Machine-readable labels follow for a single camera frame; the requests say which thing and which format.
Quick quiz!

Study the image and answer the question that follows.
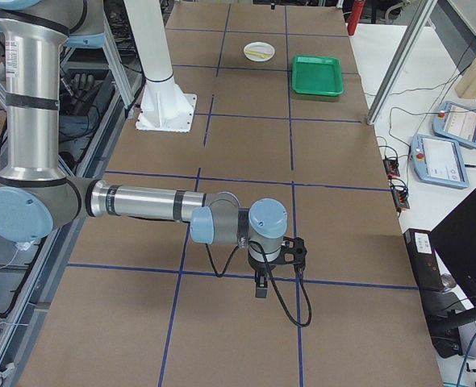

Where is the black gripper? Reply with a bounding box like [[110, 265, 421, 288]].
[[248, 251, 278, 298]]

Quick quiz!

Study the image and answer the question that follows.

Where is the yellow plastic spoon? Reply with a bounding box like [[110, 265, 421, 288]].
[[244, 50, 272, 58]]

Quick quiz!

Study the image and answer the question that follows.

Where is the white round plate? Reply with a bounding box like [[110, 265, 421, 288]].
[[243, 41, 276, 62]]

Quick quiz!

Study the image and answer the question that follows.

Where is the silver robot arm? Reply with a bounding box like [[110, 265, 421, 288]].
[[0, 1, 288, 298]]

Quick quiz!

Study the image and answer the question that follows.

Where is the black computer box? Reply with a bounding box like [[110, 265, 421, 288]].
[[403, 228, 443, 292]]

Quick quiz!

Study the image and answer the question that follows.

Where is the black monitor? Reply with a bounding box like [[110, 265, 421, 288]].
[[430, 189, 476, 306]]

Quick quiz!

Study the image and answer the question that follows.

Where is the green plastic tray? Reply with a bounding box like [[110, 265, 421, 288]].
[[291, 55, 344, 98]]

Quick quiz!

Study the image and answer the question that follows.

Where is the near teach pendant tablet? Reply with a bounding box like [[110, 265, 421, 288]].
[[411, 134, 470, 189]]

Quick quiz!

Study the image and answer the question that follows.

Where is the teach pendant tablet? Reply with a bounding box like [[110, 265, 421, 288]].
[[411, 134, 470, 189], [432, 101, 476, 148]]

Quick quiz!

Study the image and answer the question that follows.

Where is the far teach pendant tablet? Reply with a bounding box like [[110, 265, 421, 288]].
[[432, 101, 476, 148]]

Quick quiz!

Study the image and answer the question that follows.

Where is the red cylinder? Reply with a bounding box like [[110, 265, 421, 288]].
[[347, 0, 365, 36]]

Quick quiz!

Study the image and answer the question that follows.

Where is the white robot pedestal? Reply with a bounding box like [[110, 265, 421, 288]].
[[124, 0, 197, 133]]

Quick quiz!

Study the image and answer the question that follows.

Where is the aluminium frame post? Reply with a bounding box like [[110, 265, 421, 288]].
[[366, 0, 437, 125]]

